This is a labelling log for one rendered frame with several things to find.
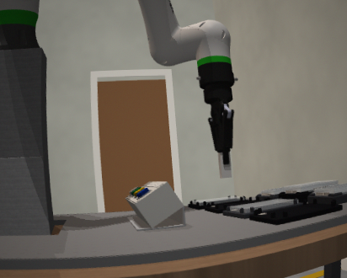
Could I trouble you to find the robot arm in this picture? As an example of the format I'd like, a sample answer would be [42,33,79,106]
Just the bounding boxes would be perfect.
[0,0,238,89]

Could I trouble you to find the grey control panel with coloured keys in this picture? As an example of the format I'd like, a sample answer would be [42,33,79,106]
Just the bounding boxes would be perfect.
[125,181,186,231]

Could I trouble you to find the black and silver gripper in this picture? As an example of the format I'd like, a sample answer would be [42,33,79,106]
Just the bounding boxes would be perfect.
[204,84,234,179]

